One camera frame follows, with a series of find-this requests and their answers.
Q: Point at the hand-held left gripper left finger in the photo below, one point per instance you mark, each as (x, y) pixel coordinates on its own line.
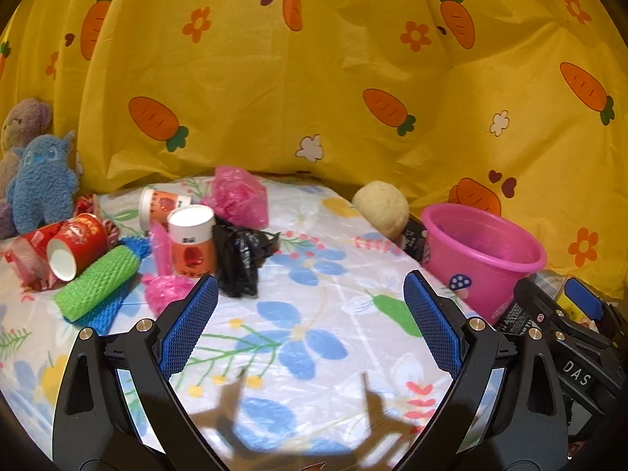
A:
(191, 324)

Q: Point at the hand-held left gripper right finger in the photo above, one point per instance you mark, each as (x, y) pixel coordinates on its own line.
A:
(431, 324)

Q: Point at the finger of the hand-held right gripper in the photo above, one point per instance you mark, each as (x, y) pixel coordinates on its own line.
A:
(584, 299)
(532, 304)

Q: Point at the small pink plastic bag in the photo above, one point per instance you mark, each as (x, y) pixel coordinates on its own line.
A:
(167, 289)

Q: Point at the pink plastic bucket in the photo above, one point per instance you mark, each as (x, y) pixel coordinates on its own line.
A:
(471, 279)

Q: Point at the orange and white paper cup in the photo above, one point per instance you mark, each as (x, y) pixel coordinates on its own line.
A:
(191, 250)
(162, 206)

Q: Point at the blue foam net sleeve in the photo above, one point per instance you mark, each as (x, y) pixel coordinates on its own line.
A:
(110, 311)

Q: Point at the black plastic bag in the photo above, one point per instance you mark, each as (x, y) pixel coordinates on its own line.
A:
(240, 255)

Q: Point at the green foam net sleeve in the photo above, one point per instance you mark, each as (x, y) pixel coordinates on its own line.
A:
(93, 284)

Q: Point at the red paper cup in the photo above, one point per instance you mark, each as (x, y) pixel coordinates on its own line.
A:
(78, 243)

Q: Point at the floral plastic tablecloth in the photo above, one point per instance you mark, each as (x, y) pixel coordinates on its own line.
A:
(319, 304)

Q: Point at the cream plush ball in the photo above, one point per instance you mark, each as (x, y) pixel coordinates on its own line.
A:
(380, 206)

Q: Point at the large pink plastic bag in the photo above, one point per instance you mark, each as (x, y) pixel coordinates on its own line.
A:
(235, 196)

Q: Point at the blue plush toy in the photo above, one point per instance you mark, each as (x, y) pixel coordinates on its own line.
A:
(44, 181)

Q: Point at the purple teddy bear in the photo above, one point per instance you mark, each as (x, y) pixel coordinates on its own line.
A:
(24, 117)

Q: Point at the yellow carrot print curtain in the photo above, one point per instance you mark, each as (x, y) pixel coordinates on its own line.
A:
(314, 83)

